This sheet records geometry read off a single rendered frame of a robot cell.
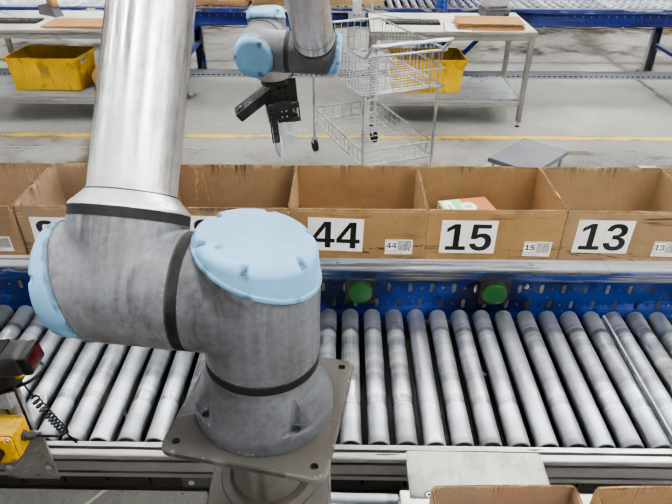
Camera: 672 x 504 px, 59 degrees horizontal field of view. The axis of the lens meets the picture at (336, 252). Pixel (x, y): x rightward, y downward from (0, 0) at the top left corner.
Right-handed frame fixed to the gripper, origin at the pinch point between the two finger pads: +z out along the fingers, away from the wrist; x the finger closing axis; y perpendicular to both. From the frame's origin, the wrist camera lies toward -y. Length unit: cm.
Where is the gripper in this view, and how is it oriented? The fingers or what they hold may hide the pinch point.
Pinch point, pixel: (276, 148)
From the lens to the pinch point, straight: 165.2
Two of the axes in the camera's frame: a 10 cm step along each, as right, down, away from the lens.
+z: 0.6, 7.7, 6.4
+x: -2.3, -6.1, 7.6
